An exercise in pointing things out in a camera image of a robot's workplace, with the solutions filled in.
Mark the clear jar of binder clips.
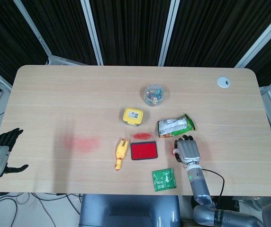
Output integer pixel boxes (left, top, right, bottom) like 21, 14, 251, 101
143, 84, 170, 107

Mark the green tea sachet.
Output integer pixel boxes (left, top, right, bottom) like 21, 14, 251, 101
151, 167, 177, 192

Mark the blue-grey robot torso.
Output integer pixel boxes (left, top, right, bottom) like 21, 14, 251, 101
78, 194, 181, 227

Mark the white desk cable grommet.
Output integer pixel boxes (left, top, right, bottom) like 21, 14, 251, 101
216, 77, 231, 88

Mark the yellow rubber chicken toy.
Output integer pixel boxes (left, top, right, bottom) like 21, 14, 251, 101
113, 137, 129, 171

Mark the green snack bag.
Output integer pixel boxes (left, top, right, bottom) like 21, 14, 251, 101
157, 113, 197, 139

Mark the right black-silver robot hand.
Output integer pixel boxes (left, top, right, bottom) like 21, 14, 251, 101
174, 134, 201, 166

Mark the white partition post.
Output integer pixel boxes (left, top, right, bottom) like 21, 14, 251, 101
14, 0, 54, 57
235, 6, 271, 69
81, 0, 104, 66
159, 0, 180, 66

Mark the green tub with yellow lid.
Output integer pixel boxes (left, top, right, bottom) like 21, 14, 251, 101
122, 107, 144, 126

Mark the black robot hand cable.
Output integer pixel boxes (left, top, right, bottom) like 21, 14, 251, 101
200, 168, 226, 197

